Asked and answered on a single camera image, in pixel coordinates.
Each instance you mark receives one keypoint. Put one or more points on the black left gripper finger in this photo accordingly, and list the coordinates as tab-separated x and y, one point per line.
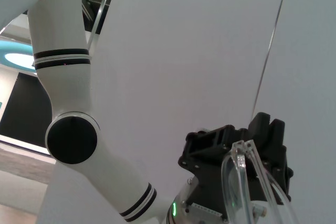
277	133
260	125

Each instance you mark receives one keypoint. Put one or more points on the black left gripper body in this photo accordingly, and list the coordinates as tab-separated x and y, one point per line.
210	161

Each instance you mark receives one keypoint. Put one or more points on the clear white glasses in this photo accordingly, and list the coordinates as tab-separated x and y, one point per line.
240	161

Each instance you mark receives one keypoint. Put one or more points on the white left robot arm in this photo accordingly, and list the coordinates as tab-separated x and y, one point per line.
71	90

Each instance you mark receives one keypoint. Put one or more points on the clear acrylic post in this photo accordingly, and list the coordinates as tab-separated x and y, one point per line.
101	11

